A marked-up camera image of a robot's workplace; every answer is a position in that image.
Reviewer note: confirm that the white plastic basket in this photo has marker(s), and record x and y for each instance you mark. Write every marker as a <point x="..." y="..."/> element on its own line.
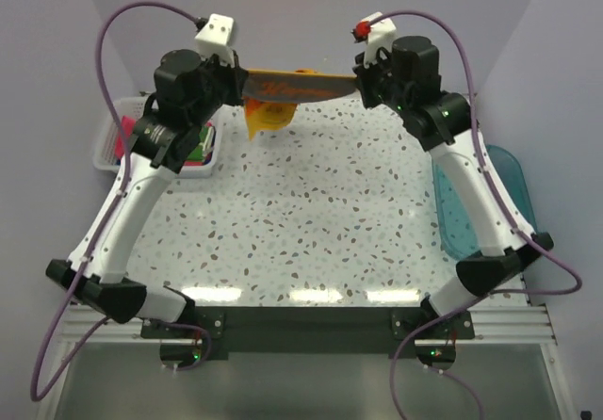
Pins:
<point x="104" y="157"/>

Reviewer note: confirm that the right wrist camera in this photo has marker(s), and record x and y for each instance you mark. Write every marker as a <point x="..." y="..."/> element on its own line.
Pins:
<point x="376" y="32"/>

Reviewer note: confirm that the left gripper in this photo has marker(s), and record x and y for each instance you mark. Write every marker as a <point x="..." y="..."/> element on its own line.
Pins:
<point x="236" y="76"/>

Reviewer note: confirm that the yellow green patterned towel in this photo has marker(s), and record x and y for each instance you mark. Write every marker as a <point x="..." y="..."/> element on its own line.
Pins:
<point x="207" y="141"/>

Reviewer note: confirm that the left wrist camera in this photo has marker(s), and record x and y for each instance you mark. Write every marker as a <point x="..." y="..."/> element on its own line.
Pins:
<point x="214" y="36"/>

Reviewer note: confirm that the orange grey patterned towel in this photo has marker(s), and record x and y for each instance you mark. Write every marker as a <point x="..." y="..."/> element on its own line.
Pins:
<point x="271" y="97"/>

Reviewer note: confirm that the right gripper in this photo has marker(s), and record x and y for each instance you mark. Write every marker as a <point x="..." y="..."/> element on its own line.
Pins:
<point x="384" y="58"/>

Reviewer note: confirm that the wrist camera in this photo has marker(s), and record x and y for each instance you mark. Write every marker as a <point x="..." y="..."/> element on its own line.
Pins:
<point x="214" y="36"/>
<point x="376" y="32"/>

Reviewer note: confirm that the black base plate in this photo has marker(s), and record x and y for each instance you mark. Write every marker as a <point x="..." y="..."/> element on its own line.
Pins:
<point x="288" y="330"/>

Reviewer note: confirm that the teal plastic tub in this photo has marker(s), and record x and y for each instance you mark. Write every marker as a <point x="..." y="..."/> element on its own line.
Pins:
<point x="457" y="234"/>

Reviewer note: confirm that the aluminium rail frame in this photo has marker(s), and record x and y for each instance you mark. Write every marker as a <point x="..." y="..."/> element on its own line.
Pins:
<point x="493" y="325"/>

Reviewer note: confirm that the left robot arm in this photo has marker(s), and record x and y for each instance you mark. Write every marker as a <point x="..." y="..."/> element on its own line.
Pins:
<point x="189" y="90"/>

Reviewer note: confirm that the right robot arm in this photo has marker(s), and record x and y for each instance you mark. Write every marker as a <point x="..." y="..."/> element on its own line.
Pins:
<point x="403" y="74"/>

